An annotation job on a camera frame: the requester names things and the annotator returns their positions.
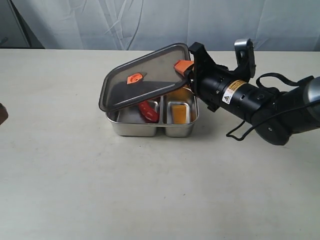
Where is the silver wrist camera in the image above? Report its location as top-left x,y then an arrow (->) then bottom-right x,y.
234,38 -> 256,82

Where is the black cable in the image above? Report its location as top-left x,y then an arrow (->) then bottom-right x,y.
226,72 -> 313,142

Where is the red toy sausage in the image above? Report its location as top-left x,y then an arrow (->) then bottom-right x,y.
138,101 -> 159,123

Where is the dark stand behind table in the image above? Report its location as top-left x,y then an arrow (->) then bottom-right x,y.
0,0 -> 44,49

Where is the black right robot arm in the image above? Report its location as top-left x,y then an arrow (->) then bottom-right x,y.
174,39 -> 320,146

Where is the stainless steel lunch box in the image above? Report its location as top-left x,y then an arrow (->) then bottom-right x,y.
105,87 -> 199,138

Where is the white backdrop curtain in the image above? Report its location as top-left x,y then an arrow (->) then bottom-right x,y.
13,0 -> 320,51

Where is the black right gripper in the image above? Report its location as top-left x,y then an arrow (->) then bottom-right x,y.
174,42 -> 249,113

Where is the yellow toy cheese block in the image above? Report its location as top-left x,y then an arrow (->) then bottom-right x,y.
171,104 -> 187,125

